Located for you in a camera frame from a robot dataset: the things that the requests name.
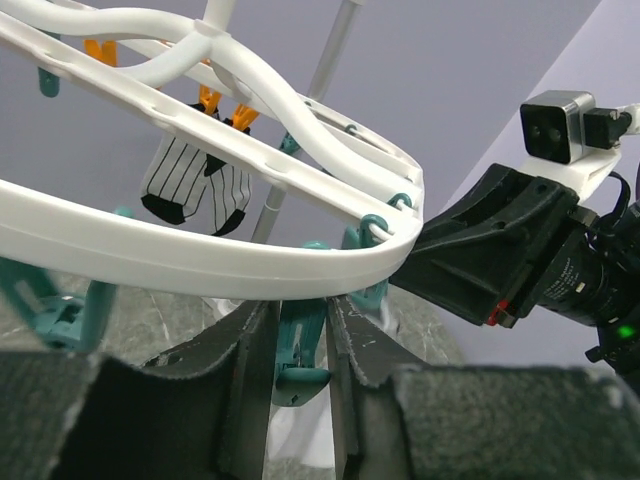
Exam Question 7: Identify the teal clothespin being pinched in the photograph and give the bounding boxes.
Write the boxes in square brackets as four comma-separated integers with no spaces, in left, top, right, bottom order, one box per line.
[273,239,334,407]

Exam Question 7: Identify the teal clothespin left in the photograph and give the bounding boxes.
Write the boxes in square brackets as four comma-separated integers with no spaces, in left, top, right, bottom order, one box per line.
[38,68,60,98]

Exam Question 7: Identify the white sock black cuff stripes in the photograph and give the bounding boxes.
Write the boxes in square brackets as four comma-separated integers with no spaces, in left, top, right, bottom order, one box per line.
[203,296,399,469]

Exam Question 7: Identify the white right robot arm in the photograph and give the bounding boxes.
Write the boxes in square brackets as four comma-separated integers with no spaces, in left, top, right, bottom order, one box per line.
[391,164,639,375]

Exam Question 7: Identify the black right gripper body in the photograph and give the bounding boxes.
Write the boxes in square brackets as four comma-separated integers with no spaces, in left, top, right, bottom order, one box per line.
[512,207,608,325]

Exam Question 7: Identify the teal clothespin front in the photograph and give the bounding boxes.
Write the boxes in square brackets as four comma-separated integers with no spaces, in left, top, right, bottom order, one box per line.
[0,207,136,354]

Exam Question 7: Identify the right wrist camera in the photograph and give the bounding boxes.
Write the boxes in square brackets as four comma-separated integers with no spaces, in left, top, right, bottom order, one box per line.
[518,89,640,204]

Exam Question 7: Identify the teal clothespin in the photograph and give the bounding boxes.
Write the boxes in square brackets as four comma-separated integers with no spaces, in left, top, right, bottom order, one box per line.
[0,207,136,354]
[38,68,60,98]

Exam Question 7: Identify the white round clip hanger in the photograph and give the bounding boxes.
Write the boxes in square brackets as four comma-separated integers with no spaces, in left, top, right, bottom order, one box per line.
[1,1,424,300]

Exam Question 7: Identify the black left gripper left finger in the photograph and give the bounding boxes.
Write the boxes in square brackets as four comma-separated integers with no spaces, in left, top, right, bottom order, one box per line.
[1,301,279,479]

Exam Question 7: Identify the black and white striped sock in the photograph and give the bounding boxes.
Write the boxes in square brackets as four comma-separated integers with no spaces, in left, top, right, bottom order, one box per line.
[140,133,208,225]

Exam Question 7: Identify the white metal drying rack stand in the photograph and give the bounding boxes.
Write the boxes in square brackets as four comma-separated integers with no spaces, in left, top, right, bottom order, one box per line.
[249,0,364,246]

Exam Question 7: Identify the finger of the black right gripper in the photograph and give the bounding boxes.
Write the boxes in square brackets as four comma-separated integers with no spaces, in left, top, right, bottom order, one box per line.
[390,164,578,328]

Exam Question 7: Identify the orange clothespin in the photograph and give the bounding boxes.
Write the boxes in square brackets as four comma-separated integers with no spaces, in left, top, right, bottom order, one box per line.
[83,39,118,67]
[199,85,222,115]
[231,104,260,134]

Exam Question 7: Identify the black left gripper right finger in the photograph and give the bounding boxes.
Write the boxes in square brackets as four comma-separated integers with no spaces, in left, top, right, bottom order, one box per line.
[327,297,639,479]

